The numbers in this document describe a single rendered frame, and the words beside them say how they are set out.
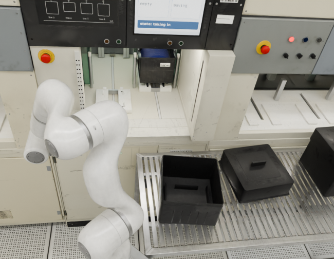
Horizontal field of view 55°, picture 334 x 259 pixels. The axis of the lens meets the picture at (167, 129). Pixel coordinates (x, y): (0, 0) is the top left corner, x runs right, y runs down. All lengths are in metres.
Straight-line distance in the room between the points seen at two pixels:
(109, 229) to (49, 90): 0.45
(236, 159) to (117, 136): 1.00
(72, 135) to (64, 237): 1.68
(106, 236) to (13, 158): 1.01
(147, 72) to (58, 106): 1.21
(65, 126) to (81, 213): 1.55
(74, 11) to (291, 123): 1.41
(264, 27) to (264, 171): 0.72
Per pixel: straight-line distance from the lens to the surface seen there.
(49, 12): 1.38
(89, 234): 1.03
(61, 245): 2.38
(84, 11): 1.36
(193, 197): 1.64
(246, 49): 1.54
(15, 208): 2.28
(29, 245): 2.43
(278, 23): 1.54
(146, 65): 1.96
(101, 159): 0.89
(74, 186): 2.06
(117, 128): 0.84
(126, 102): 1.92
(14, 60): 1.50
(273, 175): 1.74
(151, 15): 1.37
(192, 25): 1.42
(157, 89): 2.07
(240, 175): 1.67
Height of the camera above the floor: 2.07
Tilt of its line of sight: 42 degrees down
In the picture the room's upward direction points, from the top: 8 degrees clockwise
